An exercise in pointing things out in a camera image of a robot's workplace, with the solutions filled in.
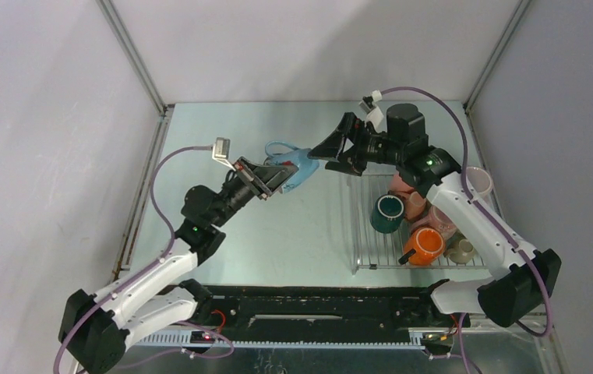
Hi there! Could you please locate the light blue mug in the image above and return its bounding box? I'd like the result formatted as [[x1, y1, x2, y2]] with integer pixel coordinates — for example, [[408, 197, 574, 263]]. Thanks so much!
[[264, 140, 320, 194]]

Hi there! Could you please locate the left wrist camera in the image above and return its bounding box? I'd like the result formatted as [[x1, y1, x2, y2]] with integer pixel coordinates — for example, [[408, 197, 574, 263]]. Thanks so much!
[[212, 137, 235, 170]]

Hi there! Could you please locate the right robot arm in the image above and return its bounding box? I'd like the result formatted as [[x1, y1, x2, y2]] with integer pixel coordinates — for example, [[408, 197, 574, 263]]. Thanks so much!
[[309, 104, 562, 334]]

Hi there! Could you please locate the orange mug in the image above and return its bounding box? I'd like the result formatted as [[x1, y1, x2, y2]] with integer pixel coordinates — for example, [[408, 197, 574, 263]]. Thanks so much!
[[398, 227, 446, 266]]

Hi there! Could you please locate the pink patterned mug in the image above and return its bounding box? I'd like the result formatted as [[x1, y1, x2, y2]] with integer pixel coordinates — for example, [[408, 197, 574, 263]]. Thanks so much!
[[410, 206, 458, 241]]

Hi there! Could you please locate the grey cable duct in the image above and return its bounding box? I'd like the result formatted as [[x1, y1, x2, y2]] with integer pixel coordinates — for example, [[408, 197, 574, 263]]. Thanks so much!
[[135, 330, 425, 350]]

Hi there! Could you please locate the white lilac mug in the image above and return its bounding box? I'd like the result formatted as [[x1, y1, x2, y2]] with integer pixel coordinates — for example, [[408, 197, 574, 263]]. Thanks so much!
[[466, 166, 494, 200]]

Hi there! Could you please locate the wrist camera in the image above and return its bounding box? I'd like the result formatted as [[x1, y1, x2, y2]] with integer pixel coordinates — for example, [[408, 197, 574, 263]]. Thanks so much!
[[358, 90, 384, 132], [212, 137, 235, 170]]

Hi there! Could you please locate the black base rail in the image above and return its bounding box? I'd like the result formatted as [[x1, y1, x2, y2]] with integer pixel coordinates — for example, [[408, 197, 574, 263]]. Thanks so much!
[[190, 285, 460, 343]]

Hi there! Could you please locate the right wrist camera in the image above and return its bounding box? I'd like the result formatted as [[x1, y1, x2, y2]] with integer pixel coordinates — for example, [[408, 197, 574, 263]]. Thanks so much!
[[358, 90, 384, 132]]

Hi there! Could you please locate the dark green mug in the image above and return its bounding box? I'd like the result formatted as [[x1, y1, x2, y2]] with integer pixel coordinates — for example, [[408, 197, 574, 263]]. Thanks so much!
[[370, 194, 405, 234]]

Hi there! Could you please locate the beige mug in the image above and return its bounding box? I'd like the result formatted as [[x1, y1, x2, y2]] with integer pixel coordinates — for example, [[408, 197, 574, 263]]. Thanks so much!
[[443, 234, 477, 265]]

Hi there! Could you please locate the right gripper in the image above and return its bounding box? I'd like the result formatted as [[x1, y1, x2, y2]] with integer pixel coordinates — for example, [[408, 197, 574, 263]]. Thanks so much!
[[308, 112, 404, 177]]

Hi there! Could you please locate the small pink cup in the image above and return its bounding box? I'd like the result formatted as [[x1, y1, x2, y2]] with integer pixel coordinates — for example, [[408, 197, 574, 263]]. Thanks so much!
[[405, 191, 427, 222]]

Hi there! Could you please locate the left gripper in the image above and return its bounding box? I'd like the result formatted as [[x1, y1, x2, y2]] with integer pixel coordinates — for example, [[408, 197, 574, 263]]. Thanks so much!
[[211, 157, 298, 228]]

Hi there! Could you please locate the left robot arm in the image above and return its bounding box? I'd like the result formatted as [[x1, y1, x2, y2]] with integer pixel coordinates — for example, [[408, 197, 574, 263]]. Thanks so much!
[[53, 157, 298, 373]]

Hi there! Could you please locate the wire dish rack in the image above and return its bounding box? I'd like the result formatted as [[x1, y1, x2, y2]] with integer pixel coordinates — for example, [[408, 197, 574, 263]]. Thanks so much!
[[346, 174, 486, 272]]

